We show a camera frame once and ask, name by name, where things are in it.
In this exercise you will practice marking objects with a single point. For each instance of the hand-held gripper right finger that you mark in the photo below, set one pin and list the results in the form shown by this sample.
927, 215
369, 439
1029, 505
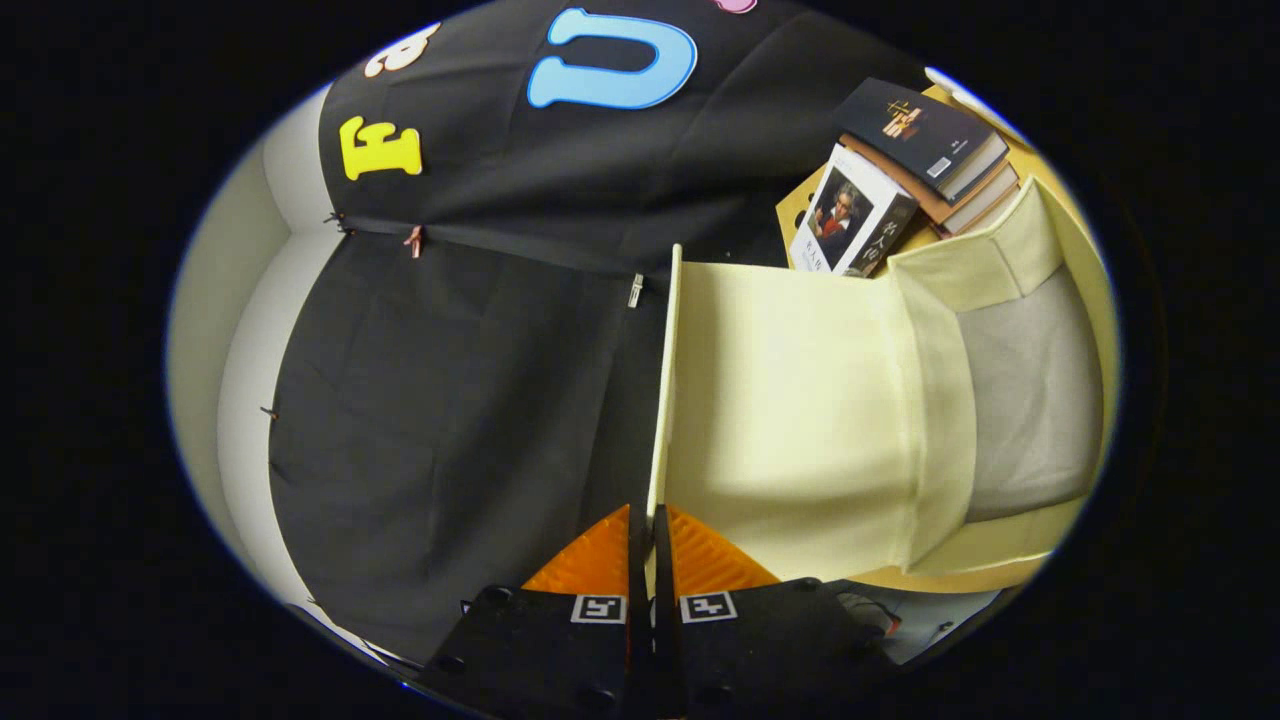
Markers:
760, 650

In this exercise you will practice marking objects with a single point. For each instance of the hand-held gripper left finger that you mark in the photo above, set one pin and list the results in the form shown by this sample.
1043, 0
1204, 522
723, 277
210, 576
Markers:
560, 655

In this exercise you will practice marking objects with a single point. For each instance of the grey fabric storage box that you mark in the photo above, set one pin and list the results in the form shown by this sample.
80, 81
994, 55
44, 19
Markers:
800, 400

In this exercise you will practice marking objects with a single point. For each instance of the silver clip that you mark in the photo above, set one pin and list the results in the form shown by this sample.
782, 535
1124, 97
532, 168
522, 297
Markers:
635, 290

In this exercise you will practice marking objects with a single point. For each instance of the copper clip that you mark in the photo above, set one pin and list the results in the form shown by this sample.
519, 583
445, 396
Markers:
413, 241

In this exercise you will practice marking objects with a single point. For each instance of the white portrait cover book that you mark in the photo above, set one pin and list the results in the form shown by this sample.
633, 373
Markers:
845, 215

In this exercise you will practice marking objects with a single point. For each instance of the brown cover book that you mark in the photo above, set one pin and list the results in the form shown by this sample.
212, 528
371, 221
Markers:
975, 200

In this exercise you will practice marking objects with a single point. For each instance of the dark cover book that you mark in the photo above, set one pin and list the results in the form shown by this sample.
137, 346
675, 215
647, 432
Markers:
915, 128

